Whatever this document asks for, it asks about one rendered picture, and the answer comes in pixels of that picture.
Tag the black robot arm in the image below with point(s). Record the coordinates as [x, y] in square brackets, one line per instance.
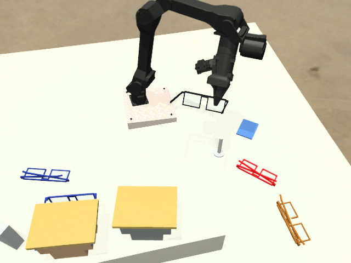
[224, 19]

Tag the blue flat square tile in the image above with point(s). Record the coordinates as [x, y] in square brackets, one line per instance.
[247, 129]

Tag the black glasses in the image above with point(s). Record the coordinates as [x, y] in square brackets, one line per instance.
[194, 100]

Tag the grey rectangular panel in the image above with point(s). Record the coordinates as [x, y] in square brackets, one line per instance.
[168, 251]

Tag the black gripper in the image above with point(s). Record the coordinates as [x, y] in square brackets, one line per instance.
[220, 81]

